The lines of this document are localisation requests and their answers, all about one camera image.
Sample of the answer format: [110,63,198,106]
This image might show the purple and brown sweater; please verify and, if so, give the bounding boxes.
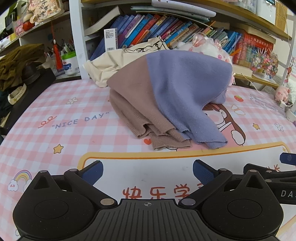
[107,50,233,149]

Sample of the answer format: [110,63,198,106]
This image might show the small pink pig toy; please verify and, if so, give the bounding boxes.
[274,85,290,103]

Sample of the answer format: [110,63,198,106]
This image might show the pink checkered desk mat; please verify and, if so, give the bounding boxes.
[1,80,295,240]

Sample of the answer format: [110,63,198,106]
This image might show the red box of books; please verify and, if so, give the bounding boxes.
[232,30,275,68]

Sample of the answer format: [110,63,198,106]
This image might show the red hanging tassel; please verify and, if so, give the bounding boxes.
[51,22,63,72]

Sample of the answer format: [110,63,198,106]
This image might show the white green-lid jar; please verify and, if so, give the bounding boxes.
[61,51,80,76]

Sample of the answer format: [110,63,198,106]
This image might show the pink white plush bunny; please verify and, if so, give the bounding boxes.
[176,33,236,85]

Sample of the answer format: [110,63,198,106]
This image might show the olive green cloth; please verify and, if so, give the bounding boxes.
[0,44,45,91]

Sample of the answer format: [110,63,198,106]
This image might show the cream printed garment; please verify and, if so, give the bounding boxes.
[83,37,169,88]

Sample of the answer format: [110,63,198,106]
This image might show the white tall box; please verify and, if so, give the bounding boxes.
[104,28,118,51]

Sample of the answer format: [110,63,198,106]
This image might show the row of colourful books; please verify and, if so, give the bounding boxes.
[90,13,242,60]

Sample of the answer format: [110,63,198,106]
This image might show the white watch strap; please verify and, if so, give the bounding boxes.
[7,83,28,105]

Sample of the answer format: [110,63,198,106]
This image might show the white bookshelf frame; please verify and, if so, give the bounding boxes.
[0,0,296,80]

